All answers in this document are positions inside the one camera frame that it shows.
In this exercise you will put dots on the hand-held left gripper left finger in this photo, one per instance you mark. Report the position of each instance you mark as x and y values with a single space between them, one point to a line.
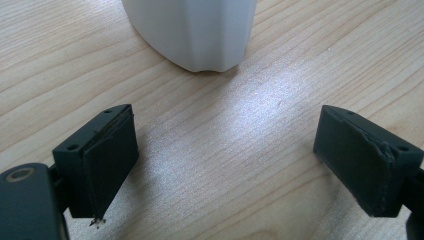
100 166

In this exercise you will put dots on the white pump bottle blue nozzle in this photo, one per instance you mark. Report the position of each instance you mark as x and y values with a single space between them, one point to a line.
193 33

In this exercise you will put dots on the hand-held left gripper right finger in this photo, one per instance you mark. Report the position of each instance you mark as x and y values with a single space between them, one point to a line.
360 160

